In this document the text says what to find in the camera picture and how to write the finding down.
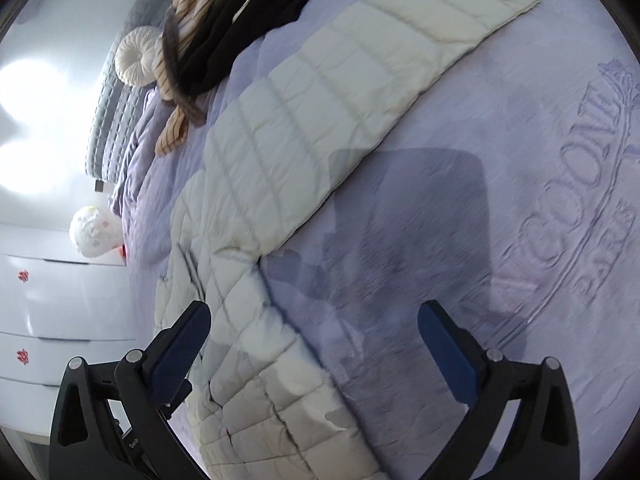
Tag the white drawer cabinet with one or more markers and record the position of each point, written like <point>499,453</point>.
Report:
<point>75,305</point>

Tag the black garment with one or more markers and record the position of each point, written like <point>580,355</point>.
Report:
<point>235,25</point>

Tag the round cream pleated cushion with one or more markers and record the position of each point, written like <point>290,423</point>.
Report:
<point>136,57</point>

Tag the lavender embossed blanket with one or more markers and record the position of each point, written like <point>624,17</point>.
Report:
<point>500,210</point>

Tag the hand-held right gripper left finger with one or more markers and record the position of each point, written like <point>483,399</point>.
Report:
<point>180,350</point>

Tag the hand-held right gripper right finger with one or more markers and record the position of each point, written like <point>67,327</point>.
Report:
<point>445,350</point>

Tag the beige striped garment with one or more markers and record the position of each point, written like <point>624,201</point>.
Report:
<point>200,0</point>

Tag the white printed plastic bag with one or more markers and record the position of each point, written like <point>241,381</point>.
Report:
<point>95,232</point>

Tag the cream quilted puffer coat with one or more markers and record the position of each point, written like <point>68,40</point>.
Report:
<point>300,135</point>

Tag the grey ribbed headboard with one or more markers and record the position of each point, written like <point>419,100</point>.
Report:
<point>107,125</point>

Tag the red paper sticker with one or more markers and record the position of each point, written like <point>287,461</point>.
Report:
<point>22,275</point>

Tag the dark brown garment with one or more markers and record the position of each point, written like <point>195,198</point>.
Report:
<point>172,55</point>

